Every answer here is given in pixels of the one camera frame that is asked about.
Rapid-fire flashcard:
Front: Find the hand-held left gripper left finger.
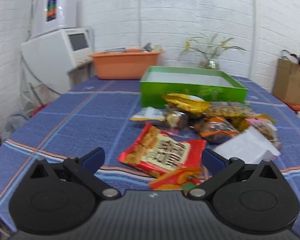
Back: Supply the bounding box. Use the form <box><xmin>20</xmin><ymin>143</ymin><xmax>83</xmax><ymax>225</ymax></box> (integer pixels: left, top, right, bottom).
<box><xmin>27</xmin><ymin>147</ymin><xmax>122</xmax><ymax>200</ymax></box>

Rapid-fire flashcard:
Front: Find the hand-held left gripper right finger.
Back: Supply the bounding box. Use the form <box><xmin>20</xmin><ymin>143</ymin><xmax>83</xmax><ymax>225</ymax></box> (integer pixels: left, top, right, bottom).
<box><xmin>186</xmin><ymin>148</ymin><xmax>283</xmax><ymax>201</ymax></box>

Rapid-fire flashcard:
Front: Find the orange snack packet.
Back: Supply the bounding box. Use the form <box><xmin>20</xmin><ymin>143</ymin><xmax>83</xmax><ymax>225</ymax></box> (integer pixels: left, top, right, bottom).
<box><xmin>195</xmin><ymin>117</ymin><xmax>240</xmax><ymax>144</ymax></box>

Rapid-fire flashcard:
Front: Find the red cracker packet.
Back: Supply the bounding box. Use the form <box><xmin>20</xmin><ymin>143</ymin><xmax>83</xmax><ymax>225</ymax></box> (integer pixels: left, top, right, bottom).
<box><xmin>118</xmin><ymin>122</ymin><xmax>207</xmax><ymax>178</ymax></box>

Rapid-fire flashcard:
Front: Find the clear peanut packet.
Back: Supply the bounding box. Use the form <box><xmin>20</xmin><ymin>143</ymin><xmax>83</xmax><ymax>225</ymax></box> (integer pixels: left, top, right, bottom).
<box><xmin>206</xmin><ymin>101</ymin><xmax>257</xmax><ymax>119</ymax></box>

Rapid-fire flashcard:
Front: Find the clear dark nut packet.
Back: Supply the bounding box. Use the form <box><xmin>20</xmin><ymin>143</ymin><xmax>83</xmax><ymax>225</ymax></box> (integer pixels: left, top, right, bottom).
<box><xmin>164</xmin><ymin>110</ymin><xmax>189</xmax><ymax>130</ymax></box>

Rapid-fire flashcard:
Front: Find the yellow snack bag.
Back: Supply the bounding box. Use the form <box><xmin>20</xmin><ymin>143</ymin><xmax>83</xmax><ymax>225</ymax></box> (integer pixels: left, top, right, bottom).
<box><xmin>163</xmin><ymin>93</ymin><xmax>210</xmax><ymax>118</ymax></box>

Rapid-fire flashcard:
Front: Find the green cardboard box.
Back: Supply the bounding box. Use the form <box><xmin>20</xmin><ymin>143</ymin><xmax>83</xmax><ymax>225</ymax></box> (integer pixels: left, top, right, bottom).
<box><xmin>139</xmin><ymin>66</ymin><xmax>248</xmax><ymax>109</ymax></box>

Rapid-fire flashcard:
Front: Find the white plastic bag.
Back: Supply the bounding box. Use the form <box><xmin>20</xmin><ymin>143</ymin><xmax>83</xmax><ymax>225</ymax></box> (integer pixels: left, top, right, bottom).
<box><xmin>212</xmin><ymin>127</ymin><xmax>282</xmax><ymax>165</ymax></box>

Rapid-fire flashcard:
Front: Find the small red orange packet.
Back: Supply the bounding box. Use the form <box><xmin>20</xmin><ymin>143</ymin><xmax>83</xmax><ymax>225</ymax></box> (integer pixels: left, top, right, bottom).
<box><xmin>149</xmin><ymin>167</ymin><xmax>203</xmax><ymax>191</ymax></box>

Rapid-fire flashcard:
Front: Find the yellow bread packet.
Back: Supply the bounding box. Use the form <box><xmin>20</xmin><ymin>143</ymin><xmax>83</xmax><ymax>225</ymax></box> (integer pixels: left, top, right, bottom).
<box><xmin>230</xmin><ymin>114</ymin><xmax>277</xmax><ymax>132</ymax></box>

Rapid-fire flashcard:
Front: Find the pink snack packet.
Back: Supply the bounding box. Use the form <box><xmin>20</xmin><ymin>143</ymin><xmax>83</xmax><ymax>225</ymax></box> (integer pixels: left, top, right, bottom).
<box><xmin>247</xmin><ymin>119</ymin><xmax>282</xmax><ymax>152</ymax></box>

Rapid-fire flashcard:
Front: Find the pale yellow snack packet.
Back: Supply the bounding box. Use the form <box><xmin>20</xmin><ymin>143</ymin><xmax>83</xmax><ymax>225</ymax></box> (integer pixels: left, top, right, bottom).
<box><xmin>129</xmin><ymin>107</ymin><xmax>167</xmax><ymax>122</ymax></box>

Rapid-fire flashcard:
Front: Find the orange plastic basin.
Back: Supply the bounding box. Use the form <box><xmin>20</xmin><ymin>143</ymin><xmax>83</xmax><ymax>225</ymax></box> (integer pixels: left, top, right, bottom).
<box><xmin>89</xmin><ymin>50</ymin><xmax>165</xmax><ymax>80</ymax></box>

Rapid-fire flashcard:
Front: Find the glass vase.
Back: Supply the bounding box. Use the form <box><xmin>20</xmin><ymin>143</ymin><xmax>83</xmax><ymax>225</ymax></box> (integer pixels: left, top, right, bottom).
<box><xmin>199</xmin><ymin>59</ymin><xmax>220</xmax><ymax>70</ymax></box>

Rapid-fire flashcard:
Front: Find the red flat packet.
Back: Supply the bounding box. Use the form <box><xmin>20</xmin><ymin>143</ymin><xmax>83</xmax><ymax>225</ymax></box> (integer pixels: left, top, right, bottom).
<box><xmin>286</xmin><ymin>102</ymin><xmax>300</xmax><ymax>114</ymax></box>

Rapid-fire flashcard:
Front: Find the brown paper bag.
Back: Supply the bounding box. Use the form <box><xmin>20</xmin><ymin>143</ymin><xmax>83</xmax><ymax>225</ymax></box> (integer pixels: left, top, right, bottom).
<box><xmin>272</xmin><ymin>58</ymin><xmax>300</xmax><ymax>107</ymax></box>

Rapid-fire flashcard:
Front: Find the white machine with screen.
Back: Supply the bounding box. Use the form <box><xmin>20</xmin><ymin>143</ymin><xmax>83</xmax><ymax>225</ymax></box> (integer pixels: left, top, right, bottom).
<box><xmin>20</xmin><ymin>27</ymin><xmax>94</xmax><ymax>93</ymax></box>

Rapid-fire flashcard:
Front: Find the yellow flowering plant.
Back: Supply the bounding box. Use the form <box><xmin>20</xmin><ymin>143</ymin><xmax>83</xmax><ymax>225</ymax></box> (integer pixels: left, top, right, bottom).
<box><xmin>179</xmin><ymin>32</ymin><xmax>247</xmax><ymax>60</ymax></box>

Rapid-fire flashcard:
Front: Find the white water purifier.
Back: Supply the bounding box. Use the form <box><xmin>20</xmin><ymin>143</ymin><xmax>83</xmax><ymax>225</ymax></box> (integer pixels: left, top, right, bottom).
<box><xmin>31</xmin><ymin>0</ymin><xmax>78</xmax><ymax>38</ymax></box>

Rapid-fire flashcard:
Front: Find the white wall pipe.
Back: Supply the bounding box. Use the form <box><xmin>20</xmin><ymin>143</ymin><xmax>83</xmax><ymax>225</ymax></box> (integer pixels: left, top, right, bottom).
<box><xmin>249</xmin><ymin>0</ymin><xmax>257</xmax><ymax>78</ymax></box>
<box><xmin>137</xmin><ymin>0</ymin><xmax>143</xmax><ymax>50</ymax></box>

